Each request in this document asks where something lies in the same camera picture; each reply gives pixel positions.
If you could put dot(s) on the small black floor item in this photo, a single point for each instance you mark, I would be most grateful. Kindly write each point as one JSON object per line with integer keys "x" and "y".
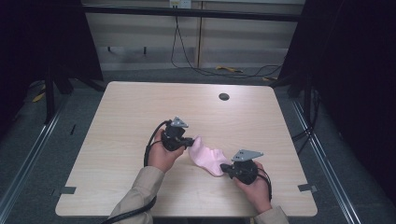
{"x": 73, "y": 129}

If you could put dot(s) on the yellow tool on floor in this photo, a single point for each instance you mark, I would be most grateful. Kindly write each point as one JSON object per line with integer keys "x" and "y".
{"x": 227, "y": 68}

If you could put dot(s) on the person's right hand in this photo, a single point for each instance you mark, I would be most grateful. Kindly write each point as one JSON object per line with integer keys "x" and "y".
{"x": 258, "y": 194}

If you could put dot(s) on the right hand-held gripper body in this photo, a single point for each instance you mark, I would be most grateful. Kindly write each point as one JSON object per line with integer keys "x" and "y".
{"x": 246, "y": 172}

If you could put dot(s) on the black curtain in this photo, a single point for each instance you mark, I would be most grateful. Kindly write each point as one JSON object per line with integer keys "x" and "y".
{"x": 351, "y": 77}
{"x": 31, "y": 46}

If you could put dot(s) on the black horizontal bar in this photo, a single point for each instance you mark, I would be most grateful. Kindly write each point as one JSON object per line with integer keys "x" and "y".
{"x": 186, "y": 13}

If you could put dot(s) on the white wall outlet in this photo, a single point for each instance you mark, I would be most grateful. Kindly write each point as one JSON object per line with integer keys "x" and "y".
{"x": 180, "y": 3}

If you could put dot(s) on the yellow floor tape piece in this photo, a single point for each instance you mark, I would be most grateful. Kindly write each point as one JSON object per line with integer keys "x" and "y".
{"x": 268, "y": 79}
{"x": 39, "y": 97}

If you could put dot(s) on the dark round table grommet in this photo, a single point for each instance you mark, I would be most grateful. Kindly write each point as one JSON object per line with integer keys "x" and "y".
{"x": 224, "y": 96}

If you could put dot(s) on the metal floor rail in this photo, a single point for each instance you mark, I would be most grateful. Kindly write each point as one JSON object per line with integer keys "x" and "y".
{"x": 327, "y": 168}
{"x": 29, "y": 155}

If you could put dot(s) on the black metal stand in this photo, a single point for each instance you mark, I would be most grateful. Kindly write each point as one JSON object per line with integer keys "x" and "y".
{"x": 49, "y": 99}

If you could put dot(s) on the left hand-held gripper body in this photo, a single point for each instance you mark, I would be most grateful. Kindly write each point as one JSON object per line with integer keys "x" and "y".
{"x": 174, "y": 138}

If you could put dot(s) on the person's left hand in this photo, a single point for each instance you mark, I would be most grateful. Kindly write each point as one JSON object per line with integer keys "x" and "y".
{"x": 162, "y": 157}

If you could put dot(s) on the grey tape strip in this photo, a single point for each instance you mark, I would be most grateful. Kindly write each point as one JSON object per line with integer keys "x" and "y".
{"x": 65, "y": 190}
{"x": 307, "y": 187}

